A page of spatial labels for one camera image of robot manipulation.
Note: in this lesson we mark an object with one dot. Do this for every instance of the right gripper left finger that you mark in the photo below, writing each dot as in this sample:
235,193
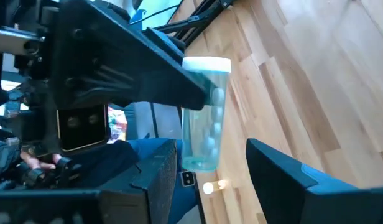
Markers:
148,199

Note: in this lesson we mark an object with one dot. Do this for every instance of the white cap front centre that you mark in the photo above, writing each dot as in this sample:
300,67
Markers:
214,186

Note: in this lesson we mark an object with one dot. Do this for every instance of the person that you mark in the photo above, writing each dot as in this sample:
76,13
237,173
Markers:
148,145

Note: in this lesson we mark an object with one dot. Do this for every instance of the blue medicine bottle white cap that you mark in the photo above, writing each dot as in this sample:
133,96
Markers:
207,133

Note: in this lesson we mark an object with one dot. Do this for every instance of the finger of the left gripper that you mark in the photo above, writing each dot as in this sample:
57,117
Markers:
132,71
169,46

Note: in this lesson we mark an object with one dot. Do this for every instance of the person's hand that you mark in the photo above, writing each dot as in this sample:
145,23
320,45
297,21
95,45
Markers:
39,164

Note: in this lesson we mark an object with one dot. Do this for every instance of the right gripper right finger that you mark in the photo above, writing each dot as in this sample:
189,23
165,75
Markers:
291,199

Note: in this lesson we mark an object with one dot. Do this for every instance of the black aluminium table frame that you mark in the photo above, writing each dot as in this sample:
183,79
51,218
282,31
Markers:
194,20

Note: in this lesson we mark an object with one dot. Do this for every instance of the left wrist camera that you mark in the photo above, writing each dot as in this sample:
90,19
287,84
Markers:
81,127

